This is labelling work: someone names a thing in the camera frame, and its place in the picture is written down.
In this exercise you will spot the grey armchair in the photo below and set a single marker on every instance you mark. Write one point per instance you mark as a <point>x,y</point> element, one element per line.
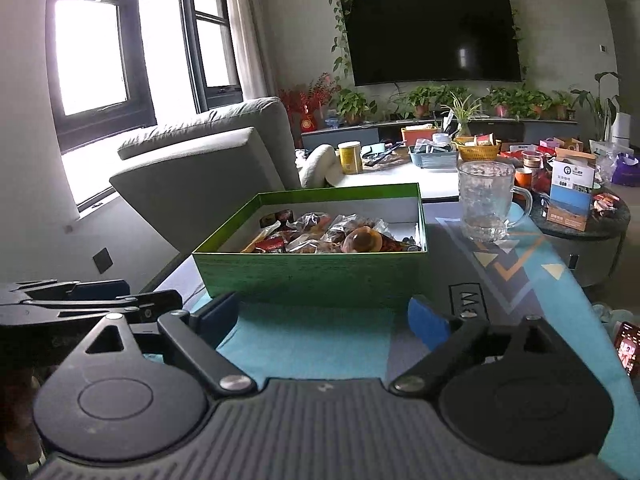
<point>200,175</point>

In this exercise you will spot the large dark-framed window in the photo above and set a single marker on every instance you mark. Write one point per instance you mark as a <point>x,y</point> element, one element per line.
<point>105,120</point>

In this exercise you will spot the beige curtain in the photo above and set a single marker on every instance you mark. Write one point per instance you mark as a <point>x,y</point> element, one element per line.
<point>250,25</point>

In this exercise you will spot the clear glass mug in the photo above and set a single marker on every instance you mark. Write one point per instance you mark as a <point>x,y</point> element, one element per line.
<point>485,200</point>

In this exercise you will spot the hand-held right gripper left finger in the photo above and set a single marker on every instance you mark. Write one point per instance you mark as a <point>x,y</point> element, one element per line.
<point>217,317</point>

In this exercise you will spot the white humidifier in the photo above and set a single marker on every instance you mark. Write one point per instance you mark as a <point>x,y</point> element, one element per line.
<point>621,130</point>

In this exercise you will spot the white and blue carton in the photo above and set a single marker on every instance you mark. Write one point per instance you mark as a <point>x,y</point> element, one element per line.
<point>570,195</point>

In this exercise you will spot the dark round side table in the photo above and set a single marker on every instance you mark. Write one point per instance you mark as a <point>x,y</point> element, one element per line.
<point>600,245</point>

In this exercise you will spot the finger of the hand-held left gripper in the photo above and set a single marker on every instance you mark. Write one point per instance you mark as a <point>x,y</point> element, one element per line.
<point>102,290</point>
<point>150,305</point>

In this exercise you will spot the small orange cup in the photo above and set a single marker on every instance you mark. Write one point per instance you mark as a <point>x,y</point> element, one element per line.
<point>523,179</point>

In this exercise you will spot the yellow mug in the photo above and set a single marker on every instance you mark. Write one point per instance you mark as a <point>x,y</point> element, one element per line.
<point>350,159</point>

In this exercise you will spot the black wall television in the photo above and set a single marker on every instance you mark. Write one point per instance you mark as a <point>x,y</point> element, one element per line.
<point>430,35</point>

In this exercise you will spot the wicker basket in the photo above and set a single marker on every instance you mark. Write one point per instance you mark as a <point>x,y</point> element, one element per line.
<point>477,152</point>

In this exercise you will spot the purple gift bag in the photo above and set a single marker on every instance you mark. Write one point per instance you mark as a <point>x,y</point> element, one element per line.
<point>627,170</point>

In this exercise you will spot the green potted plant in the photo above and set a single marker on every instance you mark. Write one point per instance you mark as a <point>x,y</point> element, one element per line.
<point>515,100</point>
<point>355,105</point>
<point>562,102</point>
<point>421,100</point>

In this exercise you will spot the green cardboard box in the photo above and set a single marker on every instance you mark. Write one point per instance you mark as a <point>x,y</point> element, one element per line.
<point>310,275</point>

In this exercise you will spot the green ivy garland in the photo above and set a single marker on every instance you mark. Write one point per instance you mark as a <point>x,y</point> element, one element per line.
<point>340,45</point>

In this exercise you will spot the tall leafy floor plant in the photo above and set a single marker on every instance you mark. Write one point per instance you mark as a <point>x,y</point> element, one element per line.
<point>600,105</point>

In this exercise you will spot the pile of snack packets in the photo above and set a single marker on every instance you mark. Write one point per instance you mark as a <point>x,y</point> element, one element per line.
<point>325,237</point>

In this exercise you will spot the narrow dark-framed window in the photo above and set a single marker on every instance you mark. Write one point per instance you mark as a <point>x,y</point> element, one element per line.
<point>187,35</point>

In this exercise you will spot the spider plant in vase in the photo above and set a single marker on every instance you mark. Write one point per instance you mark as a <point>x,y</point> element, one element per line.
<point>462,110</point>

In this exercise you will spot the white round coffee table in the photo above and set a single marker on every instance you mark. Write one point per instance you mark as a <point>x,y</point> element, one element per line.
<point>385,175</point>

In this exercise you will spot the red flower arrangement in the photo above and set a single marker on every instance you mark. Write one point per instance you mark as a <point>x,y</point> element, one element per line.
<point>307,102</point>

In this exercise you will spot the smartphone with lit screen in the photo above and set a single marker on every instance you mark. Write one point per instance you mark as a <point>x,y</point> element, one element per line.
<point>629,350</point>

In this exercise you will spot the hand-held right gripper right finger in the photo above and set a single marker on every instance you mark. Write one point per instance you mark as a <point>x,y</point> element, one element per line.
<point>427,322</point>

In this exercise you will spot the grey-blue plastic tray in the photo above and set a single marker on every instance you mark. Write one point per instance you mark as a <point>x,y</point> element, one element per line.
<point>432,159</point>

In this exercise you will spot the orange box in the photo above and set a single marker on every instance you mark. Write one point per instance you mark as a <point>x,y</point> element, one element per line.
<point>417,136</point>

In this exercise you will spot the black wall socket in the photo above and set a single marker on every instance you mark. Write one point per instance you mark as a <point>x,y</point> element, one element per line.
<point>102,260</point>

